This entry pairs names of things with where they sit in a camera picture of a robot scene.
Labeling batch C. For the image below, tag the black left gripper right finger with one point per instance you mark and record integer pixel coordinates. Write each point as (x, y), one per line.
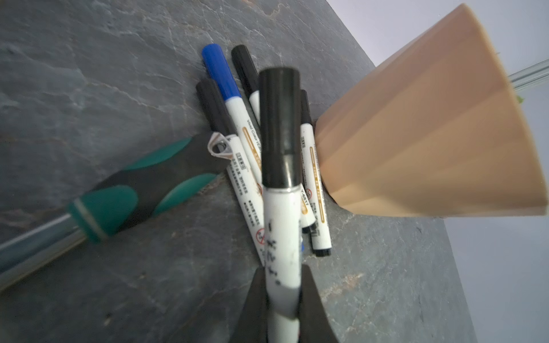
(314, 324)

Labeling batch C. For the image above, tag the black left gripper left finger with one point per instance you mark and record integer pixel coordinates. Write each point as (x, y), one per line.
(252, 323)

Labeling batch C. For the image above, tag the white whiteboard marker blue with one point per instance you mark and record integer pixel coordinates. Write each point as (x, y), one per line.
(219, 70)

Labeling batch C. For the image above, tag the black pen cap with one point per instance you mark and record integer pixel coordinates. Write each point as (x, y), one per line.
(280, 120)

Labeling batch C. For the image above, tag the white whiteboard marker black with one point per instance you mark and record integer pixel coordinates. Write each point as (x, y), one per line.
(248, 74)

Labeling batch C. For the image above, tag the beige pot with green plant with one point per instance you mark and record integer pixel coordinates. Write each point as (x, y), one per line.
(436, 130)

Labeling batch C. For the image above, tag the green handled ratchet tool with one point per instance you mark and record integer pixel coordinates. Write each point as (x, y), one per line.
(156, 183)

